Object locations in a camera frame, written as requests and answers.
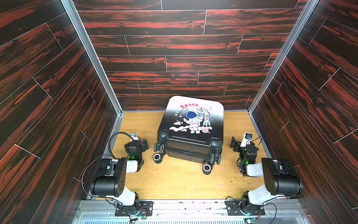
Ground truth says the black white astronaut suitcase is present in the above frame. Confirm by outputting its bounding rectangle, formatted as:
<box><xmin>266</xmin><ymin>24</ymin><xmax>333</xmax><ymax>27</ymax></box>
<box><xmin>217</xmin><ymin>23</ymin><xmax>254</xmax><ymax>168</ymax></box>
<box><xmin>153</xmin><ymin>96</ymin><xmax>224</xmax><ymax>175</ymax></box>

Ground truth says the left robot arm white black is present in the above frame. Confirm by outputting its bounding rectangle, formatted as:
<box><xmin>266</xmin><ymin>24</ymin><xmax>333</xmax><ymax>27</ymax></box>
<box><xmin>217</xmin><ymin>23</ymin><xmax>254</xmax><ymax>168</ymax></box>
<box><xmin>90</xmin><ymin>139</ymin><xmax>149</xmax><ymax>210</ymax></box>

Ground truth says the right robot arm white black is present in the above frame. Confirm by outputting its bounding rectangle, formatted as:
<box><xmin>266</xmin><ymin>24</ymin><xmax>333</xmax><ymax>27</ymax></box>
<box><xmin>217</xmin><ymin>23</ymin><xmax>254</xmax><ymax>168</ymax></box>
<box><xmin>230</xmin><ymin>133</ymin><xmax>304</xmax><ymax>214</ymax></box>

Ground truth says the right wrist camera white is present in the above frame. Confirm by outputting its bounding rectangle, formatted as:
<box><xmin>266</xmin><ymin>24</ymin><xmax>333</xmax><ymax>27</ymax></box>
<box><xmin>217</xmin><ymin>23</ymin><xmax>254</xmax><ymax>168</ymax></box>
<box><xmin>240</xmin><ymin>132</ymin><xmax>253</xmax><ymax>147</ymax></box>

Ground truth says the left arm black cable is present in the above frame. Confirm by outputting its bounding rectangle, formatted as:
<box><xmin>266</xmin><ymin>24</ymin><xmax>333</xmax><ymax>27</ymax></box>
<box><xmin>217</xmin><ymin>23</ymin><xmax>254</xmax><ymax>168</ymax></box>
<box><xmin>108</xmin><ymin>132</ymin><xmax>135</xmax><ymax>159</ymax></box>

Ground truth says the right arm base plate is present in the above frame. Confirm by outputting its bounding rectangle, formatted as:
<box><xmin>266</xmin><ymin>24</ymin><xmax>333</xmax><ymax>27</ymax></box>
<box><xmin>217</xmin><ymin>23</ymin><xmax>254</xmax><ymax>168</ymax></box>
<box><xmin>224</xmin><ymin>200</ymin><xmax>265</xmax><ymax>216</ymax></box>

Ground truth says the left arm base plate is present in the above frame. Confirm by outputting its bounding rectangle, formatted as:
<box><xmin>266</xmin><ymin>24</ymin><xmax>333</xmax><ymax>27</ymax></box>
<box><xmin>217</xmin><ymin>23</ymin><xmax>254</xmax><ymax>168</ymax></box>
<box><xmin>115</xmin><ymin>200</ymin><xmax>154</xmax><ymax>217</ymax></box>

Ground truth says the aluminium front rail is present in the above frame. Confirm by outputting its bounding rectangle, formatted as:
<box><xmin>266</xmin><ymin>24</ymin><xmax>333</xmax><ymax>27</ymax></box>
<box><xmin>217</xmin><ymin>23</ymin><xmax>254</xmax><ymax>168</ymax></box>
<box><xmin>72</xmin><ymin>199</ymin><xmax>311</xmax><ymax>224</ymax></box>

